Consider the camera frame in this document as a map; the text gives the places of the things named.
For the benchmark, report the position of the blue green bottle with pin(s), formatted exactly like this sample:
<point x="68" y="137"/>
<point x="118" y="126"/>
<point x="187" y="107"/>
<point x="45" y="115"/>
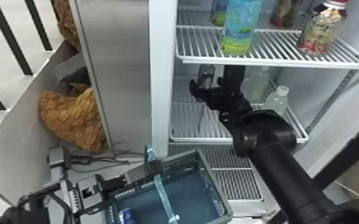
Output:
<point x="240" y="28"/>

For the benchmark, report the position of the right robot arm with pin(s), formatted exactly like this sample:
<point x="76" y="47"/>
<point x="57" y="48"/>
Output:
<point x="279" y="175"/>

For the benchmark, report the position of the grey bottle dark cap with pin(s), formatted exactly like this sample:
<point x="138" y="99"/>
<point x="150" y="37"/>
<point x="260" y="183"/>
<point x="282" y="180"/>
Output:
<point x="206" y="76"/>

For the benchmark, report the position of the white fridge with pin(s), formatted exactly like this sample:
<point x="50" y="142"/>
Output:
<point x="162" y="78"/>

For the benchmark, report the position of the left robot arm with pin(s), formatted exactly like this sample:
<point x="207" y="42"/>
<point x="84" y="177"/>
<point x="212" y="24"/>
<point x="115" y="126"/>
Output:
<point x="35" y="212"/>

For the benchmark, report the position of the red capped beige bottle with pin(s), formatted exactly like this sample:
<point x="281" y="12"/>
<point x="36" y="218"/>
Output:
<point x="320" y="31"/>

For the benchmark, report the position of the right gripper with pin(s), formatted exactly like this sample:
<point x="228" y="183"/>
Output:
<point x="229" y="100"/>

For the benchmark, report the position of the dark red bottle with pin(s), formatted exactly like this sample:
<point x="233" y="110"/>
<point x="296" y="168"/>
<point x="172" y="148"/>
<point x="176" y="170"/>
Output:
<point x="284" y="14"/>

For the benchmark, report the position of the brown cloth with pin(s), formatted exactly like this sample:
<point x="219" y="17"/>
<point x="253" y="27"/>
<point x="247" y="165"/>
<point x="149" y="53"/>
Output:
<point x="66" y="22"/>
<point x="73" y="119"/>

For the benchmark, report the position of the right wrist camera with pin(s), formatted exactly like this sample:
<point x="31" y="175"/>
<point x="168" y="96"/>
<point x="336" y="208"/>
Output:
<point x="233" y="76"/>

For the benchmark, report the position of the blue basket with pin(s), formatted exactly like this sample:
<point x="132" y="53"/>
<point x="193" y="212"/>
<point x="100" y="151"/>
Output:
<point x="192" y="200"/>

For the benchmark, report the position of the blue can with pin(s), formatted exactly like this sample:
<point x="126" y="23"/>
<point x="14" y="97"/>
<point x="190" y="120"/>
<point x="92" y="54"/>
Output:
<point x="127" y="216"/>

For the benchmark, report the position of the clear bottle white cap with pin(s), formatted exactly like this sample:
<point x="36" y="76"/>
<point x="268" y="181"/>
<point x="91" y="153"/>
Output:
<point x="276" y="101"/>

